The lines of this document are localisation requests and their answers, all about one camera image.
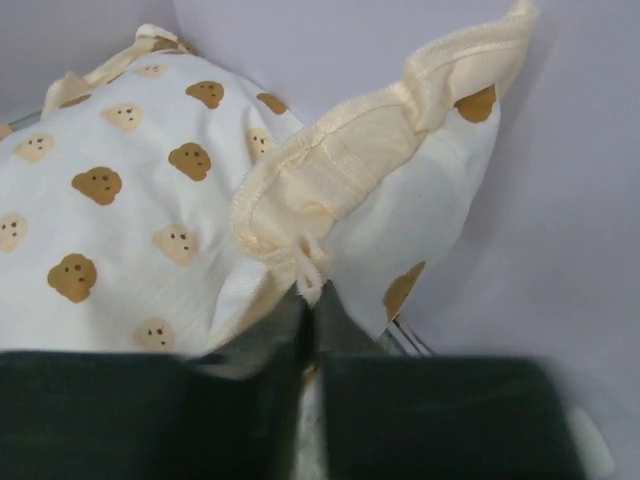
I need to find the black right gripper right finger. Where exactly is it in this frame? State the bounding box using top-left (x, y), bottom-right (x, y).
top-left (313, 284), bottom-right (615, 479)

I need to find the bear print bed mattress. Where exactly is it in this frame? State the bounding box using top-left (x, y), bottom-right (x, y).
top-left (1, 24), bottom-right (301, 354)

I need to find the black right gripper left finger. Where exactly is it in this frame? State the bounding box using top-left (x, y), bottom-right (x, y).
top-left (1, 293), bottom-right (306, 479)

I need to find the small bear print pillow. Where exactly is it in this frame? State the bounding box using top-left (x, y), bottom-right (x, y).
top-left (213, 1), bottom-right (539, 345)

